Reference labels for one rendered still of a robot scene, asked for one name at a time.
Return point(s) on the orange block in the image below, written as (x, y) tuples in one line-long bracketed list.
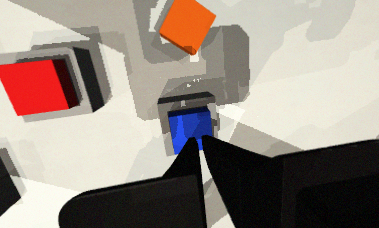
[(186, 25)]

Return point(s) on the blue button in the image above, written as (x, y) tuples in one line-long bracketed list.
[(185, 116)]

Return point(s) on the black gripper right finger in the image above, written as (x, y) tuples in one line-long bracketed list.
[(260, 191)]

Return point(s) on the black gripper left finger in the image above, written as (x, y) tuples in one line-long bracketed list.
[(173, 200)]

